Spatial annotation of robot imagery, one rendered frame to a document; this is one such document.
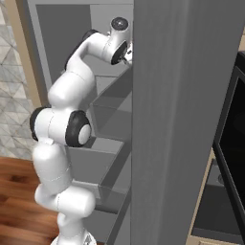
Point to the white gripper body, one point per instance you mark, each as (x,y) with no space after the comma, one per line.
(129,56)

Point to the grey fridge door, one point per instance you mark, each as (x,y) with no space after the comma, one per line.
(178,121)

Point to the black glass oven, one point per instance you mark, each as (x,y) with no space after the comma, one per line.
(234,134)

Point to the beige side panel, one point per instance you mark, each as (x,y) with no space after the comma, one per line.
(27,63)

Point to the beige cabinet housing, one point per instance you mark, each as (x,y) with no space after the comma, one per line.
(199,204)

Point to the dark grey drawer front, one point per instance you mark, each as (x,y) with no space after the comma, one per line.
(213,207)

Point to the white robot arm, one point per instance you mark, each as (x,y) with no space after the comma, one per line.
(60,92)

